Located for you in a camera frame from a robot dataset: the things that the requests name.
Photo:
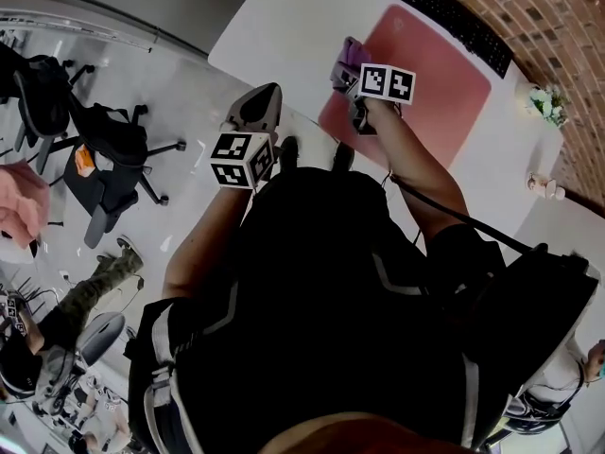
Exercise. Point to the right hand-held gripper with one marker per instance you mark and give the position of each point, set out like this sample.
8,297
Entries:
387,85

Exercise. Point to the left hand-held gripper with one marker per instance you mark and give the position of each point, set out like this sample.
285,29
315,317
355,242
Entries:
231,151

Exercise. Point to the purple cloth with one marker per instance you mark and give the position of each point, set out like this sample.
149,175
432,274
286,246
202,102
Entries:
353,52

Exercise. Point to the pink desk mat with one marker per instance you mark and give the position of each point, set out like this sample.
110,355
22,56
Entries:
435,92

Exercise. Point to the person's left forearm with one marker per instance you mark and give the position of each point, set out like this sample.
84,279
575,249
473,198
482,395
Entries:
198,253

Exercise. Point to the person's right forearm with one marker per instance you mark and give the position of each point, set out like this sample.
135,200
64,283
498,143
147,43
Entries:
416,173

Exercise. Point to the person's left black shoe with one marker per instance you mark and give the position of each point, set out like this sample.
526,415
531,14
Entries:
289,151

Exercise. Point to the person's black shoe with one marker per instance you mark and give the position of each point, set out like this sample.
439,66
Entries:
289,151
343,156

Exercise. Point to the person's right black shoe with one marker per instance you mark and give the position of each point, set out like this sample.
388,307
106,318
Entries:
343,156

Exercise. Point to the black keyboard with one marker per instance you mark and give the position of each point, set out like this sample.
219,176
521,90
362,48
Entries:
454,22

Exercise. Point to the black office chair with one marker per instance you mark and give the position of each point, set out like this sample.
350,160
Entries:
113,144
42,97

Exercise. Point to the white pot with flowers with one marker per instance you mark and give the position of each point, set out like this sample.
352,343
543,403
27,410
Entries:
546,104

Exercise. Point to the grey partition panel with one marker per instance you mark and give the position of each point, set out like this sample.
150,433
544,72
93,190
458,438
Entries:
118,3

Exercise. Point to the orange packet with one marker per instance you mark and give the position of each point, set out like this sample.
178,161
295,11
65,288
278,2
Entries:
85,161

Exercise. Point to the small beige figurine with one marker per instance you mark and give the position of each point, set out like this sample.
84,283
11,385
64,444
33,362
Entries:
546,187

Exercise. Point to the pink jacket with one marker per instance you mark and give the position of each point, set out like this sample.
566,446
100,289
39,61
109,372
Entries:
21,201

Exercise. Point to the grey office chair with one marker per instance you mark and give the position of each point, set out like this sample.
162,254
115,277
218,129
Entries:
101,336

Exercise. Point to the black equipment box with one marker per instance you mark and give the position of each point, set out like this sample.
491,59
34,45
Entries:
539,329

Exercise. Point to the person's face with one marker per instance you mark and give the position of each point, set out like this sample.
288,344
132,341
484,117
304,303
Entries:
364,435

